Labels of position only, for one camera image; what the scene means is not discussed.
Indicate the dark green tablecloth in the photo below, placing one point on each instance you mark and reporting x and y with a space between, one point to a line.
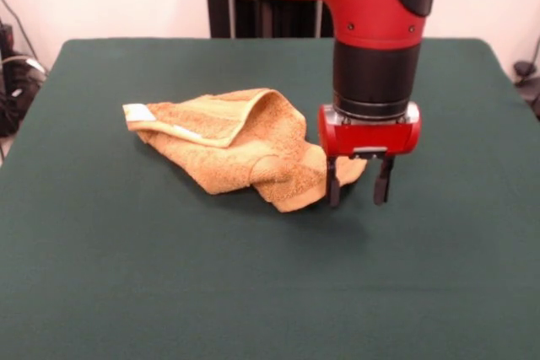
126 250

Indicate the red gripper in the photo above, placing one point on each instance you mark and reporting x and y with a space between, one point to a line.
367 138

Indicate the black power adapter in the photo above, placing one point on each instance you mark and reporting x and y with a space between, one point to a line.
6 35

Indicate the orange terry towel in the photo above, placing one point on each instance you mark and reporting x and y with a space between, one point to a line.
236 157

